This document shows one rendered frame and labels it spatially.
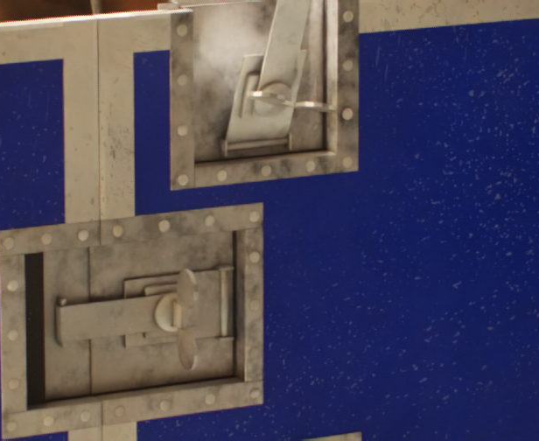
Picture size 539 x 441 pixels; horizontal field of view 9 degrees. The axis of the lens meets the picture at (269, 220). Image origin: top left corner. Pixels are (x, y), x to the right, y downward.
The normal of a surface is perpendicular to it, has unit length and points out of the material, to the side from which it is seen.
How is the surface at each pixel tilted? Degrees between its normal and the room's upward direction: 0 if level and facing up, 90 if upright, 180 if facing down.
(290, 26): 114
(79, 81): 90
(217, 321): 90
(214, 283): 90
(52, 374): 90
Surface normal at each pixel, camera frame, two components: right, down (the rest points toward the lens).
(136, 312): 0.45, 0.20
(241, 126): 0.41, 0.58
